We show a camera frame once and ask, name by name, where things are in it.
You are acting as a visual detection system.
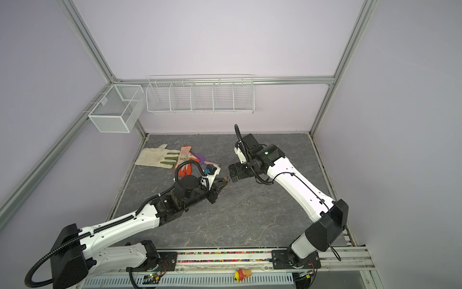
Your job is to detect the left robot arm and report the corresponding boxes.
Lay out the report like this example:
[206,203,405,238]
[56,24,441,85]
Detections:
[24,161,228,289]

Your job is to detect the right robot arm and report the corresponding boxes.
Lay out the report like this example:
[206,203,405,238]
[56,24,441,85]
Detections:
[229,125,349,267]

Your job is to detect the purple pink toy shovel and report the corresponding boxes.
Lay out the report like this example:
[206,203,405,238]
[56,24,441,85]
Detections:
[194,154,218,166]

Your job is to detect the red white work glove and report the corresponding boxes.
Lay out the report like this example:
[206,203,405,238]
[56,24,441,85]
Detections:
[174,146,200,177]

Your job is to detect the cream green work glove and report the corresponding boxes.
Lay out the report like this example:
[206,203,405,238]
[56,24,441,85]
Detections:
[135,144,180,169]

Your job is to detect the white mesh box basket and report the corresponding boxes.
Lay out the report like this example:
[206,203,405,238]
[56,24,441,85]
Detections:
[89,84,146,133]

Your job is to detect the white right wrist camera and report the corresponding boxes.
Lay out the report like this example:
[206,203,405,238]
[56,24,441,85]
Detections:
[234,141,247,164]

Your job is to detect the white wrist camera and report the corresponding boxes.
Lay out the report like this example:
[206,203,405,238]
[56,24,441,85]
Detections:
[202,164,221,190]
[234,141,247,164]

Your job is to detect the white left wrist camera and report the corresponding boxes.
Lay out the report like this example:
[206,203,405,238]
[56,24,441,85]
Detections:
[202,164,221,190]

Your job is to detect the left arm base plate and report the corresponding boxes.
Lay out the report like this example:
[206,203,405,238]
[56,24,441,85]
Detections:
[126,252,178,272]

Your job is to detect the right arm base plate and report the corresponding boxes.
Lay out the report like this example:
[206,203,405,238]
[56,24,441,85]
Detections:
[269,249,321,270]

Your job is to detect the white wire shelf basket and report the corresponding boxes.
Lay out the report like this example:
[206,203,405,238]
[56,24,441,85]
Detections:
[146,74,255,114]

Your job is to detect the white vented cable duct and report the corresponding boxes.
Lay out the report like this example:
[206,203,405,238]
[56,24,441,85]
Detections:
[76,272,295,289]

